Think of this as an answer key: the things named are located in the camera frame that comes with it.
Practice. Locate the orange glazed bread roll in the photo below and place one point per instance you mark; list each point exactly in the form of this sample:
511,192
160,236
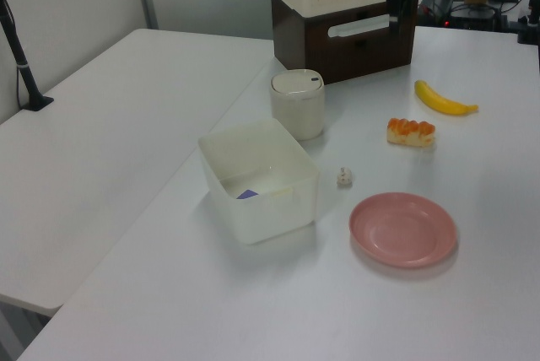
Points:
410,131

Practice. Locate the pink round plate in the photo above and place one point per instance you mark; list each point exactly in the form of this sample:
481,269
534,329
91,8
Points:
403,230

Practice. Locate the black control box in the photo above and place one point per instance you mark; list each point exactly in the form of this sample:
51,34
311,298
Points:
462,11

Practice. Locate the dark brown drawer cabinet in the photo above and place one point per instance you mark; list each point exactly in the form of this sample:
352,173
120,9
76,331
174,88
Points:
341,44

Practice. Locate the yellow banana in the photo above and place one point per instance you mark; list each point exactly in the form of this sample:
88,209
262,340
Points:
443,101

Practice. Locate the small cream trash can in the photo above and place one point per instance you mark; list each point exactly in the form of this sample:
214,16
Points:
297,103

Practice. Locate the small white toy figure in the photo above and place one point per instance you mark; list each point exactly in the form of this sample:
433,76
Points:
344,177

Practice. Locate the white plastic storage box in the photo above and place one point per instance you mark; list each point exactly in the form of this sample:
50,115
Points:
258,179

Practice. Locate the purple card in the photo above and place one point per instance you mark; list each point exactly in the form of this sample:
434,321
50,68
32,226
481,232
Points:
247,194

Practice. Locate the black clamp mount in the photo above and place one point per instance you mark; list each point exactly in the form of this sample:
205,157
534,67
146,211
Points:
529,19

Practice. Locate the black camera stand pole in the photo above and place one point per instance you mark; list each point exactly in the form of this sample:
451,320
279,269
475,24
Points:
19,53

